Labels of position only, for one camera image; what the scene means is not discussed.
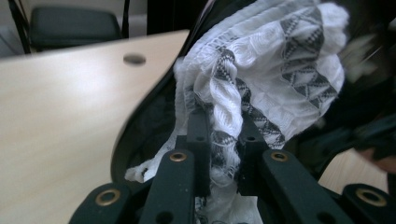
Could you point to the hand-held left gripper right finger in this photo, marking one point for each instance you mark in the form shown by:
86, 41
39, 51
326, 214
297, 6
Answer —
250, 149

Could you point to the white black patterned cloth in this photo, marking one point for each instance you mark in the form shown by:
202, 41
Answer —
264, 62

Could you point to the round table grommet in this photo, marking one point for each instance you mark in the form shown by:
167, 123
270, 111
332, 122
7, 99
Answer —
134, 59

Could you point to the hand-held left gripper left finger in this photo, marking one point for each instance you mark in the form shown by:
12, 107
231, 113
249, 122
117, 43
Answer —
199, 140

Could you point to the black folding chair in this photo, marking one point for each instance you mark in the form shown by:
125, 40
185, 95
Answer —
71, 25

